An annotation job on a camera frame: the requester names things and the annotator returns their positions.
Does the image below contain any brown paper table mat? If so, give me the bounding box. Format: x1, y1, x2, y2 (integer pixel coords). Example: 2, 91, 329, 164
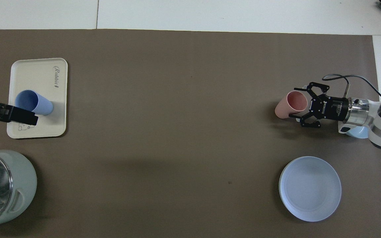
0, 29, 381, 238

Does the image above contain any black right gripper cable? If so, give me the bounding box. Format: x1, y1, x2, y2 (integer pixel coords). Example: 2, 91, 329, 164
322, 75, 381, 98

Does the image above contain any cream rabbit print tray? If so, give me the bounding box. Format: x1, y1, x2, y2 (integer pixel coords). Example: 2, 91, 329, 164
7, 58, 68, 139

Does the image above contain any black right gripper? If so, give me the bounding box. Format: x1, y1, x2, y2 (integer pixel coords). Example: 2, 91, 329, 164
289, 82, 350, 129

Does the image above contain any lavender blue plate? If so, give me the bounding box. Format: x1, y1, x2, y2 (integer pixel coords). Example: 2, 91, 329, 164
279, 156, 342, 222

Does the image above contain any blue plastic cup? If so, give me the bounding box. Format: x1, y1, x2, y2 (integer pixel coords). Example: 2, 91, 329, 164
15, 90, 54, 116

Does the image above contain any light blue bowl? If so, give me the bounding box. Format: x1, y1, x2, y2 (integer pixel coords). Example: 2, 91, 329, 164
345, 127, 371, 139

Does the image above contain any pale green electric pot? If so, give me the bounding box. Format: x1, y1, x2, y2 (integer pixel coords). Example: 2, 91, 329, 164
0, 150, 38, 231

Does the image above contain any pink plastic cup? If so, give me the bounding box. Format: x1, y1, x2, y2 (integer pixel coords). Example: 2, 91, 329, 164
275, 91, 308, 119

